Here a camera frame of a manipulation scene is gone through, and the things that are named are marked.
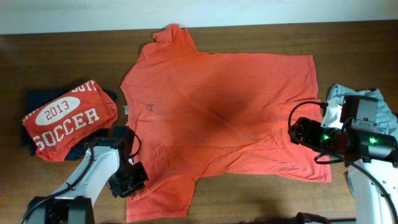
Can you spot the folded red soccer shirt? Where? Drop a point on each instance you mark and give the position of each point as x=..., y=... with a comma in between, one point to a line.
x=61, y=123

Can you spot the light blue crumpled shirt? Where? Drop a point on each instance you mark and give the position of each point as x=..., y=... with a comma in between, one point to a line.
x=385, y=115

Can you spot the folded navy blue garment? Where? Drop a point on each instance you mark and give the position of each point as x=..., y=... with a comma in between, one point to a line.
x=36, y=99

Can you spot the plain orange-red t-shirt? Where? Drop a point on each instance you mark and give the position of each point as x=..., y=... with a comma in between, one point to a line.
x=200, y=115

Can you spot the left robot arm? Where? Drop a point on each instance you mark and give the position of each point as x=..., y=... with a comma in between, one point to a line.
x=107, y=162

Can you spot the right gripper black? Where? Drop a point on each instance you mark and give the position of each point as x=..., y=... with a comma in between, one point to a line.
x=301, y=124

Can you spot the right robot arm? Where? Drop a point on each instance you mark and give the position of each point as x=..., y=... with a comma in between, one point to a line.
x=378, y=210

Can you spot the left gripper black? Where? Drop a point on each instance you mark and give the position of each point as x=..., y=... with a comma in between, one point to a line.
x=131, y=182

